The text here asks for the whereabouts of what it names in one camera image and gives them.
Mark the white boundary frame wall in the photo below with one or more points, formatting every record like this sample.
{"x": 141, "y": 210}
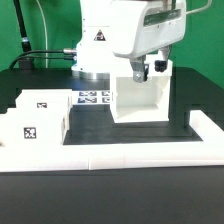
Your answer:
{"x": 29, "y": 155}

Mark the white drawer with knob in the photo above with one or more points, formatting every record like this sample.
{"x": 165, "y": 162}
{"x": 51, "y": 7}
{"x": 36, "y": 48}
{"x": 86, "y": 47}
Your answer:
{"x": 32, "y": 128}

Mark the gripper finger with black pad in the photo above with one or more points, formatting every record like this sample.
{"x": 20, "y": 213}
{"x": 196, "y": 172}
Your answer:
{"x": 140, "y": 69}
{"x": 162, "y": 60}

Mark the black pole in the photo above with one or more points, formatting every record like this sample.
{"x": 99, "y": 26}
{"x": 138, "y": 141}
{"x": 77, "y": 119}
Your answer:
{"x": 26, "y": 46}

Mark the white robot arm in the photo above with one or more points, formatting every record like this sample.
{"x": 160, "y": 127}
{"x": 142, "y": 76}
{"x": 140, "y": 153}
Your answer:
{"x": 94, "y": 57}

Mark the fiducial marker sheet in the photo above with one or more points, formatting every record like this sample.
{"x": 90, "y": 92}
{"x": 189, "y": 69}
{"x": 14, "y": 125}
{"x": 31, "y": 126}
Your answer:
{"x": 96, "y": 97}

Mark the white drawer cabinet box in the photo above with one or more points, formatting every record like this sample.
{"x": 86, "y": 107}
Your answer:
{"x": 140, "y": 102}

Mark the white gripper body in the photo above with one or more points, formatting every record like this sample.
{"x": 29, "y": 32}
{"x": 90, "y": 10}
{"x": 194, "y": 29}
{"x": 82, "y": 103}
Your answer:
{"x": 141, "y": 27}

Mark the white drawer rear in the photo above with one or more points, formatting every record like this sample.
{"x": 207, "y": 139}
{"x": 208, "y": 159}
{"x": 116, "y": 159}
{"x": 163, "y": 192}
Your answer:
{"x": 45, "y": 98}

